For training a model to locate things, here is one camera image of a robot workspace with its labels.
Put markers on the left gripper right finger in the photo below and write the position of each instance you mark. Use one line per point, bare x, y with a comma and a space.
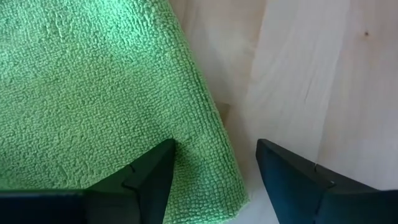
320, 199

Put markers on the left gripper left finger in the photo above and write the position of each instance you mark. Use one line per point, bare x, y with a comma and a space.
109, 205

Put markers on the green microfiber towel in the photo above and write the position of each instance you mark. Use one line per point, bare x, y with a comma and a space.
93, 93

